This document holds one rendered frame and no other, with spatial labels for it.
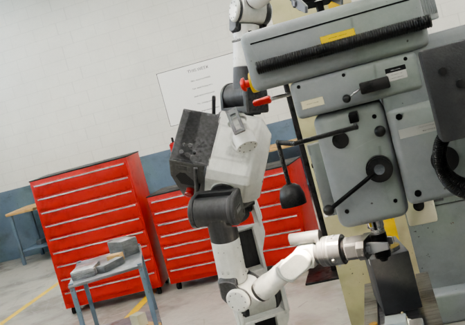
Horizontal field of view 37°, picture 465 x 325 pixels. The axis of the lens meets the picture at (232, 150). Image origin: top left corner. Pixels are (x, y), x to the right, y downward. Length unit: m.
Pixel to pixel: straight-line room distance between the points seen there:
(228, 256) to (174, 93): 9.31
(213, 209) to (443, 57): 0.86
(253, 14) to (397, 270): 0.94
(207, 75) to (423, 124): 9.50
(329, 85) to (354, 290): 2.17
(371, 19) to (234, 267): 0.86
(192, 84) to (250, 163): 9.15
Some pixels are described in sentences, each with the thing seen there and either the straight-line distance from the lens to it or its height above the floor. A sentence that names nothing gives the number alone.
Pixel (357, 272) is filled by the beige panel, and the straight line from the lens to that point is 3.83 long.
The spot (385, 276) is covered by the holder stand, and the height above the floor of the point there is 1.07.
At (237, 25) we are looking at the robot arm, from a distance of 2.34.
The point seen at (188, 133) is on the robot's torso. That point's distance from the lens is 2.22.
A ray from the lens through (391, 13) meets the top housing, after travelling 1.82.
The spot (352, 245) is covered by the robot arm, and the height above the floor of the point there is 1.25.
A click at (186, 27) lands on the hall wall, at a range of 11.32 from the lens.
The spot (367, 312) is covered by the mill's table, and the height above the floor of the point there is 0.95.
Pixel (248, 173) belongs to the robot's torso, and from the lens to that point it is 2.15.
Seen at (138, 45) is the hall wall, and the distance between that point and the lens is 11.54.
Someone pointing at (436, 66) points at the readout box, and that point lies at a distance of 1.59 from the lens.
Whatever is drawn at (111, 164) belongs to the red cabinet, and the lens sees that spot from 7.06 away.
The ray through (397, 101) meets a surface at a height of 1.61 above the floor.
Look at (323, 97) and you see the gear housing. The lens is 1.83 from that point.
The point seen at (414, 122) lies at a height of 1.55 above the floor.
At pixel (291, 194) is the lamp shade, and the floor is 1.44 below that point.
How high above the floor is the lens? 1.73
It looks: 4 degrees down
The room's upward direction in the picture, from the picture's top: 15 degrees counter-clockwise
